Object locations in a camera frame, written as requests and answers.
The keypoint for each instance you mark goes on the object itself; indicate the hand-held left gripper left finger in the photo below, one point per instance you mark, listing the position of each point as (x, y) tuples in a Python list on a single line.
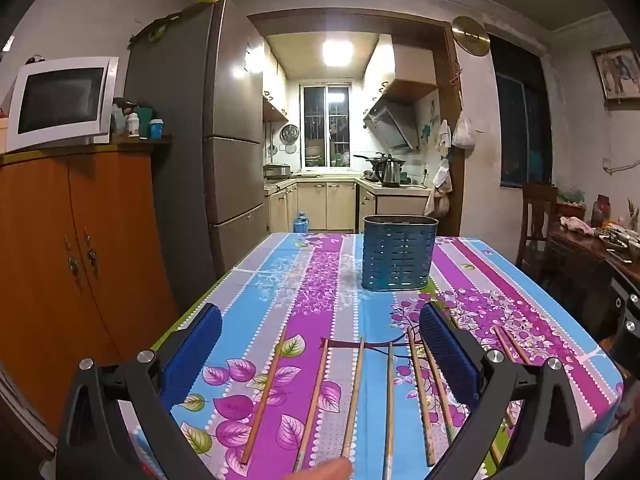
[(192, 355)]

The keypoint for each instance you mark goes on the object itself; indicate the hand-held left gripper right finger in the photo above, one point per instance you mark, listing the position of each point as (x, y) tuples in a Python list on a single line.
[(442, 347)]

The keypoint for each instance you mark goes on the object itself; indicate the set of wooden chopsticks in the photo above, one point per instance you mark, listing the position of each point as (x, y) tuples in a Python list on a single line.
[(354, 400)]

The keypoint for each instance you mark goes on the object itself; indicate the blue perforated utensil holder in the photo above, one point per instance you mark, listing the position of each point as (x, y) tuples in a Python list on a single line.
[(395, 255)]

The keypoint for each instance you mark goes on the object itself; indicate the person's left hand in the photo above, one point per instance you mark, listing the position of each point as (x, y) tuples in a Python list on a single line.
[(332, 471)]

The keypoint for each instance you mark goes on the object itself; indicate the dark wooden side table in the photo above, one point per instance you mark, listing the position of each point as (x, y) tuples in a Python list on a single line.
[(585, 255)]

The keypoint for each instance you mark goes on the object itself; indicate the group of food bowls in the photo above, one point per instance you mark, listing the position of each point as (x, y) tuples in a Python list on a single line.
[(617, 240)]

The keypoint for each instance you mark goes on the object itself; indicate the pink raw chicken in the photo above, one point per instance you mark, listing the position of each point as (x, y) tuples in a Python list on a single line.
[(575, 225)]

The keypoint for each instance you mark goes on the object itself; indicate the red lidded glass jar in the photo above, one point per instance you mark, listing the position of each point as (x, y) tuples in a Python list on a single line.
[(600, 212)]

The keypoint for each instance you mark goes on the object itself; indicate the floral striped tablecloth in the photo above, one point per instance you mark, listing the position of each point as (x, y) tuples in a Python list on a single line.
[(320, 280)]

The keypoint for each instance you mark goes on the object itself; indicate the wooden chair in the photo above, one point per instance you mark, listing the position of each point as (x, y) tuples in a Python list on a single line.
[(537, 220)]

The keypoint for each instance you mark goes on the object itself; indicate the orange wooden cabinet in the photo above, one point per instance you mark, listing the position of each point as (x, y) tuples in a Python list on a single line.
[(75, 260)]

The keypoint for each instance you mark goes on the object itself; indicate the hanging kitchen cloths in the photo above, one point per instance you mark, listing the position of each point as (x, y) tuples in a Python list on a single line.
[(441, 180)]

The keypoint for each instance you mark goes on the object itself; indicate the blue gas cylinder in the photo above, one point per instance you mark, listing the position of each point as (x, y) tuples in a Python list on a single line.
[(300, 222)]

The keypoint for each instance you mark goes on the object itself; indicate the steel electric kettle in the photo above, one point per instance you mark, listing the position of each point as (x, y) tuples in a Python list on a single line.
[(390, 172)]

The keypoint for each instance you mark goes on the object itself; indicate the black wok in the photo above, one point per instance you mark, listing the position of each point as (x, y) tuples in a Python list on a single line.
[(372, 158)]

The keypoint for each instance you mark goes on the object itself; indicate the steel cooking pot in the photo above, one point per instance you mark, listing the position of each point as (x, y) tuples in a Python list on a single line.
[(276, 171)]

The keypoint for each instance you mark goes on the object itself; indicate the white plastic bag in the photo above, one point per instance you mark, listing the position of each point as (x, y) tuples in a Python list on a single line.
[(463, 132)]

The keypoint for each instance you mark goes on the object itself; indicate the grey refrigerator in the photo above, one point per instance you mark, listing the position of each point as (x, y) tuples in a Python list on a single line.
[(200, 135)]

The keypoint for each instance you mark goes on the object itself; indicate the steel range hood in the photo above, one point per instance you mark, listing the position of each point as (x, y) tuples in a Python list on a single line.
[(392, 125)]

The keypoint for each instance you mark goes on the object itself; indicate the blue lidded jar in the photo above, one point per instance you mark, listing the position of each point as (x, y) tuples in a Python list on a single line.
[(156, 129)]

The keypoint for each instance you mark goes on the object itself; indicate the dark room window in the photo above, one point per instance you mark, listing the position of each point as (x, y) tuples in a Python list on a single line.
[(522, 120)]

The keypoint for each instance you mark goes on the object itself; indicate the green cup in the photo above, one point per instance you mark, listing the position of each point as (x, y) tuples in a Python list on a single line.
[(144, 122)]

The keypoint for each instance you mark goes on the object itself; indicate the white medicine bottle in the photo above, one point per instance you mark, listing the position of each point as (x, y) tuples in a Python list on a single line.
[(133, 125)]

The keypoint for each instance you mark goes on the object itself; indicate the barred kitchen window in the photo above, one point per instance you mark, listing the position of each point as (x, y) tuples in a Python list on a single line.
[(325, 125)]

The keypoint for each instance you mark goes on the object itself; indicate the white microwave oven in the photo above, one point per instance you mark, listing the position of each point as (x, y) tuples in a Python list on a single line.
[(60, 100)]

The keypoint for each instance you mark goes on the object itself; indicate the square ceiling light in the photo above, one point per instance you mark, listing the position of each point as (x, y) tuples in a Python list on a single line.
[(337, 52)]

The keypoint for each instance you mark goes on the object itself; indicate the round wall strainer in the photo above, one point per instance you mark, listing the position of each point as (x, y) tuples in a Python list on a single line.
[(289, 133)]

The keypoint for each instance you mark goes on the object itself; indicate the framed wall picture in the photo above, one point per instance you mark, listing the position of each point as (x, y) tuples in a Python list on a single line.
[(617, 77)]

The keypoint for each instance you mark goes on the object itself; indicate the gold wall clock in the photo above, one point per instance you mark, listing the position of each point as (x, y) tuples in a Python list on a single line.
[(471, 35)]

